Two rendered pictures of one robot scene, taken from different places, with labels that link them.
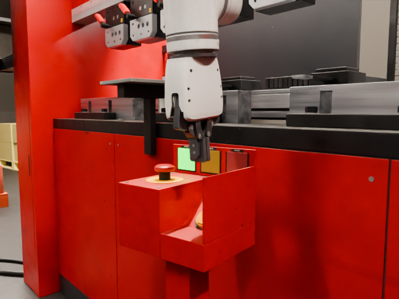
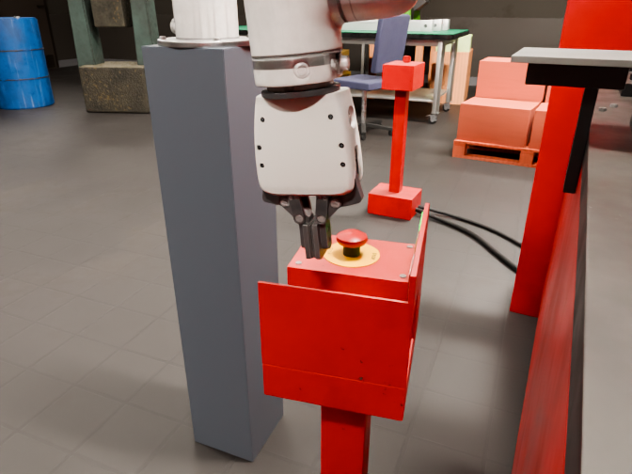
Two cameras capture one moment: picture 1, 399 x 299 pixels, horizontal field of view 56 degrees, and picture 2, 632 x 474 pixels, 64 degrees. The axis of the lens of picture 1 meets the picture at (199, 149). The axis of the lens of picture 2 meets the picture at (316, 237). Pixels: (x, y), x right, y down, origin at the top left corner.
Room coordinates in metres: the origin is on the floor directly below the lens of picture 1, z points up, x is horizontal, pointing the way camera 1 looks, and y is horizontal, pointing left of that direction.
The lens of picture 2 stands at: (0.44, -0.45, 1.07)
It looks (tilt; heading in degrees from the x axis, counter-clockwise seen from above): 25 degrees down; 68
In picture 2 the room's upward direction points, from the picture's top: straight up
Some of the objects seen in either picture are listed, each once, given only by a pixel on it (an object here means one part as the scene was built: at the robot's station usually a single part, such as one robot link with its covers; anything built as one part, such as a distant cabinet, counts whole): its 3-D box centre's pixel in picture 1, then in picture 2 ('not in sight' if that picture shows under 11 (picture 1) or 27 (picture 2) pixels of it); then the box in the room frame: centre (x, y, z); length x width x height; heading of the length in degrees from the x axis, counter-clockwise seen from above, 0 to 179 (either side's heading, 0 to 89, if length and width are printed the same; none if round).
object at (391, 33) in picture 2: not in sight; (367, 76); (2.61, 3.61, 0.50); 0.58 x 0.55 x 0.99; 135
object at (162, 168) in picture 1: (164, 173); (351, 245); (0.71, 0.07, 0.79); 0.04 x 0.04 x 0.04
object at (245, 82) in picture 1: (225, 83); not in sight; (1.38, -0.09, 1.01); 0.26 x 0.12 x 0.05; 131
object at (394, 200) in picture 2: not in sight; (399, 138); (1.88, 1.85, 0.42); 0.25 x 0.20 x 0.83; 131
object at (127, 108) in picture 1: (110, 108); not in sight; (1.69, 0.40, 0.92); 0.50 x 0.06 x 0.10; 41
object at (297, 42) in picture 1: (240, 66); not in sight; (1.79, -0.19, 1.12); 1.13 x 0.02 x 0.44; 41
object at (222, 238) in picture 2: not in sight; (227, 269); (0.65, 0.60, 0.50); 0.18 x 0.18 x 1.00; 45
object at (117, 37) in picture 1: (123, 26); not in sight; (1.60, 0.32, 1.26); 0.15 x 0.09 x 0.17; 41
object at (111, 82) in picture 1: (152, 83); (607, 57); (1.18, 0.15, 1.00); 0.26 x 0.18 x 0.01; 131
